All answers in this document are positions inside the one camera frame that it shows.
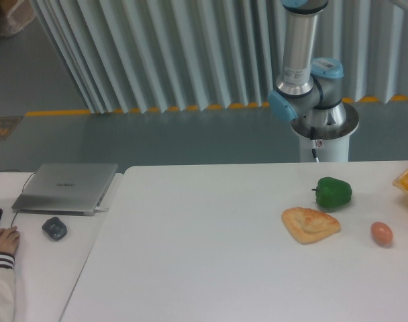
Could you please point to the person's hand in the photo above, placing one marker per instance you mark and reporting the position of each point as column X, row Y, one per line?
column 9, row 240

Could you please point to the white sleeved forearm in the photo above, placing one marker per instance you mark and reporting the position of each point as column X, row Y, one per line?
column 7, row 287

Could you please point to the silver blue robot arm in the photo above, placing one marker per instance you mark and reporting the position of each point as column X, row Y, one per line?
column 311, row 77

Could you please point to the dark grey computer mouse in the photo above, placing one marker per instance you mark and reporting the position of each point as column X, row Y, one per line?
column 55, row 229

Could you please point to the silver laptop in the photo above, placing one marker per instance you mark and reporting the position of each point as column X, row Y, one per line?
column 66, row 189

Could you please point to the corrugated grey partition screen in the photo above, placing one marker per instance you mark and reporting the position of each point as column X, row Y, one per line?
column 147, row 55

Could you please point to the flat golden bread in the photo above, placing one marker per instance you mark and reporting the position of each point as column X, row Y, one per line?
column 308, row 226

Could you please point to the green bell pepper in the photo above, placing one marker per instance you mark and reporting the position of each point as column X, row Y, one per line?
column 332, row 193

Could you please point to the brown egg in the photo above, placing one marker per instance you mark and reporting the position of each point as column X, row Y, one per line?
column 381, row 233

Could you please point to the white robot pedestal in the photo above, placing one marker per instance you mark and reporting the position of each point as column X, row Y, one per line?
column 336, row 150

